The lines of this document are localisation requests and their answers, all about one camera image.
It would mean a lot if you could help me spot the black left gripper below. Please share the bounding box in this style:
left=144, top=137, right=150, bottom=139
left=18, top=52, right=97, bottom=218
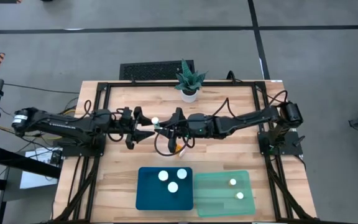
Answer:
left=116, top=106, right=155, bottom=150

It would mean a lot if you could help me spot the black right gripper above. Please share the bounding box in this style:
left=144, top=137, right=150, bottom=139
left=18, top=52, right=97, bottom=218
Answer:
left=155, top=108, right=214, bottom=153

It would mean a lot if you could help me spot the dark blue plastic bin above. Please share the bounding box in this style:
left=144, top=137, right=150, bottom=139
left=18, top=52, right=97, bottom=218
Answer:
left=135, top=166, right=195, bottom=212

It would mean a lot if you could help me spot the translucent green plastic bin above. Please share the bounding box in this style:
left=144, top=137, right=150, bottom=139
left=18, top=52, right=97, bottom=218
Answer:
left=193, top=169, right=257, bottom=218

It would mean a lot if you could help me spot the green plant in white pot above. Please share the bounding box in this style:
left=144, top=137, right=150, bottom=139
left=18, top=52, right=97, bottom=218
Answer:
left=174, top=58, right=208, bottom=103

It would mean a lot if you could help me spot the black floor vent grille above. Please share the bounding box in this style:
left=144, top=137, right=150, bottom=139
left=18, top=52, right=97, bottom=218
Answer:
left=119, top=60, right=195, bottom=81

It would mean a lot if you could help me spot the black power adapter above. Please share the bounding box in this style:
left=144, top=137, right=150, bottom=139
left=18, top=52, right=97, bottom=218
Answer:
left=50, top=149, right=62, bottom=166

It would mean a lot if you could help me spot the long black floor tape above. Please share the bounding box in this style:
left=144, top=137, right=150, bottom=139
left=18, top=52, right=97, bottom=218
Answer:
left=0, top=24, right=358, bottom=34

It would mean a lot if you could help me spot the white paper sheet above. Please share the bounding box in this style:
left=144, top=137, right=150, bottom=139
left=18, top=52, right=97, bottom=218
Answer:
left=19, top=148, right=62, bottom=190

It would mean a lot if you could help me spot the crossing black floor tape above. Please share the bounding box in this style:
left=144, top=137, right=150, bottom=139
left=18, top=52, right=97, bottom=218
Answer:
left=247, top=0, right=270, bottom=80

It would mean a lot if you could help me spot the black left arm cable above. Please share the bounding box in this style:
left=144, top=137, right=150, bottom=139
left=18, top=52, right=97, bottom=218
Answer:
left=84, top=99, right=127, bottom=143

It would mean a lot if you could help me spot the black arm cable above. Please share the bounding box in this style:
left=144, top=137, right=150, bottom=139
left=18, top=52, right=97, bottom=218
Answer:
left=84, top=99, right=127, bottom=143
left=153, top=98, right=239, bottom=157

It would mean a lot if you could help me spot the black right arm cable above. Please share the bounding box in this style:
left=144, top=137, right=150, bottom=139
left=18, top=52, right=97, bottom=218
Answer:
left=153, top=98, right=239, bottom=157

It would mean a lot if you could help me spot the black aluminium table frame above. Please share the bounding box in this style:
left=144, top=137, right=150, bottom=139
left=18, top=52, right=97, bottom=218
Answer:
left=53, top=80, right=318, bottom=223

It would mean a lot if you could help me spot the black floor cable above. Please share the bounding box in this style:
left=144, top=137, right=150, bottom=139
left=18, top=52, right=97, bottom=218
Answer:
left=3, top=82, right=80, bottom=94

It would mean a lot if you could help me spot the black side table frame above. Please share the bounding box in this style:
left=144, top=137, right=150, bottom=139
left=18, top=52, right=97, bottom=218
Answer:
left=0, top=146, right=62, bottom=224

